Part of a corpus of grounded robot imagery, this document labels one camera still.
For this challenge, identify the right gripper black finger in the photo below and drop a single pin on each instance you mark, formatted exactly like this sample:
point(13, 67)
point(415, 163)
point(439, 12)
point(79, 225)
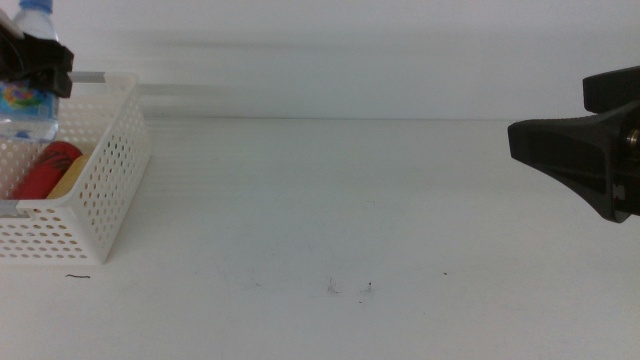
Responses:
point(612, 90)
point(575, 150)

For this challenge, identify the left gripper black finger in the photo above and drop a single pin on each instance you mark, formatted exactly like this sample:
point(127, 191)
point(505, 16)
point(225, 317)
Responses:
point(57, 65)

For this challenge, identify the small water bottle blue cap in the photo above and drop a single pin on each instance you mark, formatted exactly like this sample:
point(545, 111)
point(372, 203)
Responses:
point(30, 115)

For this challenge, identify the red cola can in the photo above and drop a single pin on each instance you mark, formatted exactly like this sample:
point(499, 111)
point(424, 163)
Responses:
point(45, 172)

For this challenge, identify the yellow tea bottle green label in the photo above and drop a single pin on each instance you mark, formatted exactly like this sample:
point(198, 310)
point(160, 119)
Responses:
point(70, 180)

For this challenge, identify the white perforated plastic basket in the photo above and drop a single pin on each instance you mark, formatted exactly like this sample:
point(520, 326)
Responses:
point(115, 165)

